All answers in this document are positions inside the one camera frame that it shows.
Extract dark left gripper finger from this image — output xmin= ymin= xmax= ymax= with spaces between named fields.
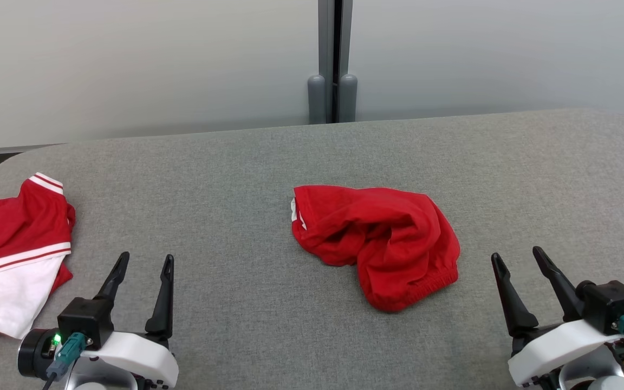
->
xmin=145 ymin=254 xmax=175 ymax=341
xmin=93 ymin=251 xmax=130 ymax=302

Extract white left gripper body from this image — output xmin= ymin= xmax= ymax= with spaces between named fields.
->
xmin=18 ymin=328 xmax=179 ymax=389

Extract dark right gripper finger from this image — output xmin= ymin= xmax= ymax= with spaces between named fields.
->
xmin=491 ymin=252 xmax=540 ymax=339
xmin=532 ymin=246 xmax=586 ymax=323

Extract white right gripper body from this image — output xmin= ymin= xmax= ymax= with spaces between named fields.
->
xmin=508 ymin=318 xmax=624 ymax=387

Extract red and white t-shirt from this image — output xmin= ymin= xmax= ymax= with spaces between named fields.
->
xmin=0 ymin=172 xmax=76 ymax=343

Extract red shorts white stripes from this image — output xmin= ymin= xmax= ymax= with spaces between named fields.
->
xmin=291 ymin=185 xmax=461 ymax=313

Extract teal plug black left cable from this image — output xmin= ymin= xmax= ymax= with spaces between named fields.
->
xmin=41 ymin=333 xmax=87 ymax=390

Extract grey wall baseboard strip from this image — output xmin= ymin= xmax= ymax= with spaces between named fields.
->
xmin=0 ymin=143 xmax=69 ymax=158

